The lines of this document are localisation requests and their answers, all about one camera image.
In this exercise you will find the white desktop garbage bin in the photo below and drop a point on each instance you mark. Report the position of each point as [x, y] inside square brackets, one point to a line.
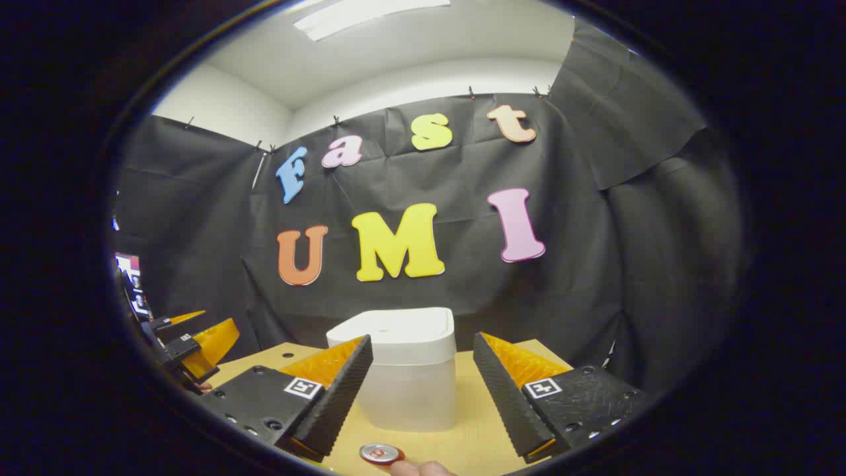
[413, 383]

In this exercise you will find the red pop can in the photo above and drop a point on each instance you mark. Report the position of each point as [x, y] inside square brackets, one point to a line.
[381, 453]

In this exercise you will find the black backdrop cloth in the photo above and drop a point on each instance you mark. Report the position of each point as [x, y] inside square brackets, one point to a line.
[462, 172]

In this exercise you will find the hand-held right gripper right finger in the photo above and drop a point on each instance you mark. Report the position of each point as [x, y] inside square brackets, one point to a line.
[505, 403]

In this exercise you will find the wooden desktop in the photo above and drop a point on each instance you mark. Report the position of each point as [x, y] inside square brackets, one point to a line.
[462, 439]

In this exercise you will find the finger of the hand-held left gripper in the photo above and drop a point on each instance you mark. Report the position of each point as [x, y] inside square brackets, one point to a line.
[182, 319]
[211, 347]

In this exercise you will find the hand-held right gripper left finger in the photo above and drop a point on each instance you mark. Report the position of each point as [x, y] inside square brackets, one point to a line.
[337, 403]

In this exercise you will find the computer monitor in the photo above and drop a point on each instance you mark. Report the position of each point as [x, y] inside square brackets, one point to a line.
[127, 264]

